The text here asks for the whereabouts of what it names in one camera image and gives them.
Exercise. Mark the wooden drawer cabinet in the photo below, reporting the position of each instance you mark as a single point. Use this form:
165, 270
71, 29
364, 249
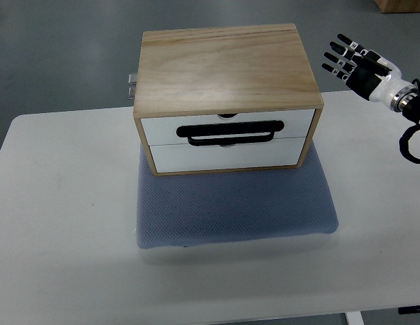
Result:
224, 71

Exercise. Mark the white table leg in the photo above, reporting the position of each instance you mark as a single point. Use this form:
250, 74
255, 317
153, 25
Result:
354, 318

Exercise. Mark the metal clamp behind cabinet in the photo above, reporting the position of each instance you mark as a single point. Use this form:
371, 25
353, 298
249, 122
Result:
132, 80

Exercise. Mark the black bracket under table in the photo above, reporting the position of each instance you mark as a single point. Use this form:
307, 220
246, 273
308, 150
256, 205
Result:
409, 310

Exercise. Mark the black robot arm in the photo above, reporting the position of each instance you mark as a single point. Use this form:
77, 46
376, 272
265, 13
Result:
407, 102

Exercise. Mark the wooden box corner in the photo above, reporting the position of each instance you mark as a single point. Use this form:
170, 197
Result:
398, 6

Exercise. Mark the blue-grey mesh cushion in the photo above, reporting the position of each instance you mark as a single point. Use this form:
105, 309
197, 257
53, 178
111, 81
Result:
191, 210

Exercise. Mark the black drawer handle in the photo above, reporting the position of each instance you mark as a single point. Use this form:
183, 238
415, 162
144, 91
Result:
228, 134

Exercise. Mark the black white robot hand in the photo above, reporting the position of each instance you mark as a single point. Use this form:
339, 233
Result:
366, 73

